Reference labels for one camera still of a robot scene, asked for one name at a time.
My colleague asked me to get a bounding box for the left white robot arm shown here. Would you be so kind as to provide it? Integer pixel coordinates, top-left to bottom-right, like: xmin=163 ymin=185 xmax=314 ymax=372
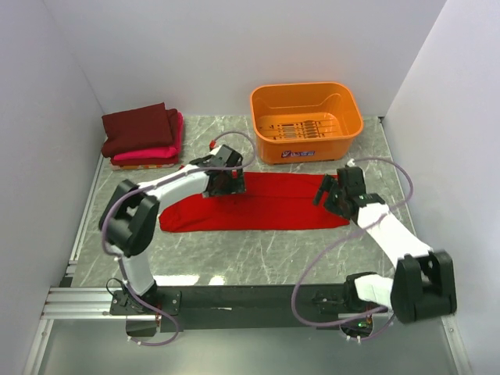
xmin=98 ymin=145 xmax=245 ymax=314

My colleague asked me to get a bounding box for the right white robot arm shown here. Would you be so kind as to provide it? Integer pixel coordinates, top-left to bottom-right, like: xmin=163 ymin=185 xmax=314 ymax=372
xmin=313 ymin=166 xmax=457 ymax=323

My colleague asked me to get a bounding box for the folded maroon t shirt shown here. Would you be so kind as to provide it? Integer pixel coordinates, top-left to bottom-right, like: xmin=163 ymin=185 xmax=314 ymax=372
xmin=102 ymin=103 xmax=178 ymax=158

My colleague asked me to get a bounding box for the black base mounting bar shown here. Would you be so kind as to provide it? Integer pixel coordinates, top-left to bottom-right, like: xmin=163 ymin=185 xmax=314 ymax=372
xmin=109 ymin=284 xmax=390 ymax=334

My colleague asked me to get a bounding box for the orange plastic basket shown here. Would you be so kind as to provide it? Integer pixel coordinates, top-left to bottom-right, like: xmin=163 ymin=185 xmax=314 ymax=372
xmin=250 ymin=82 xmax=364 ymax=165

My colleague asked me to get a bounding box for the red t shirt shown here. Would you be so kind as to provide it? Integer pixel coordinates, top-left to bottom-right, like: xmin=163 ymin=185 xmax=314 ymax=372
xmin=159 ymin=172 xmax=349 ymax=233

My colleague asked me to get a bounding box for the aluminium rail frame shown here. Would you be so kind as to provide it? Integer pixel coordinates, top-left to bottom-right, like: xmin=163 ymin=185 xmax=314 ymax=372
xmin=23 ymin=249 xmax=473 ymax=375

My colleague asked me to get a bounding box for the folded pink t shirt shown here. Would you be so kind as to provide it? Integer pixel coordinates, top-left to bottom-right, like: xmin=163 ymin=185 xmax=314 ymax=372
xmin=111 ymin=109 xmax=184 ymax=163

